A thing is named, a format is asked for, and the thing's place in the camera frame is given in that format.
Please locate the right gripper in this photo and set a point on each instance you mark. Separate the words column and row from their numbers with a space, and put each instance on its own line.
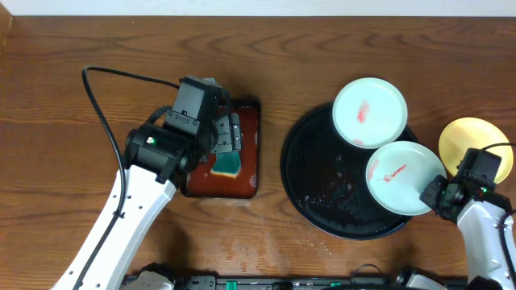
column 430, row 195

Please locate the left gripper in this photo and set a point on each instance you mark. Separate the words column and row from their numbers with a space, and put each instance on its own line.
column 231, row 129

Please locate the yellow plate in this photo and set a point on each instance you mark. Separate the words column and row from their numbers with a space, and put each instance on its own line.
column 464, row 133

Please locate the green yellow sponge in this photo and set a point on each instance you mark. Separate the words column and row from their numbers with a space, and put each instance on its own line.
column 227, row 164

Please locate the pale green plate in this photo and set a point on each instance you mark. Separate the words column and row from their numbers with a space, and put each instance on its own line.
column 397, row 173
column 369, row 113

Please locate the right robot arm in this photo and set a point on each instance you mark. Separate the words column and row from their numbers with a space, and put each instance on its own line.
column 484, row 218

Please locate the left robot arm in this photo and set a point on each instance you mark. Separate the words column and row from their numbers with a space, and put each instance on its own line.
column 158, row 157

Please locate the rectangular black red tray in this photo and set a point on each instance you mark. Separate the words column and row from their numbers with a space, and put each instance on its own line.
column 201, row 183

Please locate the round black tray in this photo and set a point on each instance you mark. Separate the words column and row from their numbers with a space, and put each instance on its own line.
column 325, row 179

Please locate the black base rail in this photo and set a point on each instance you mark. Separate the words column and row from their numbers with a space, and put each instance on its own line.
column 159, row 276

